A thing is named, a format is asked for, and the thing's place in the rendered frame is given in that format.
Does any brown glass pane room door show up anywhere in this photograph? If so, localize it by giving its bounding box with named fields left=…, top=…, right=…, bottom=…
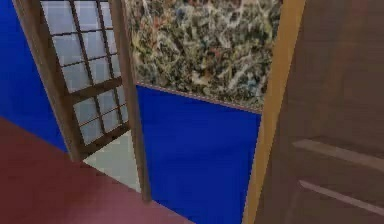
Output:
left=12, top=0, right=153, bottom=203

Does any brown wooden room door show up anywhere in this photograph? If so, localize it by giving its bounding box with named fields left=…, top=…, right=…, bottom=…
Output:
left=241, top=0, right=384, bottom=224

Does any speckled abstract wall picture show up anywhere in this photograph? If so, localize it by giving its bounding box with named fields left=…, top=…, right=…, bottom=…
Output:
left=125, top=0, right=284, bottom=114

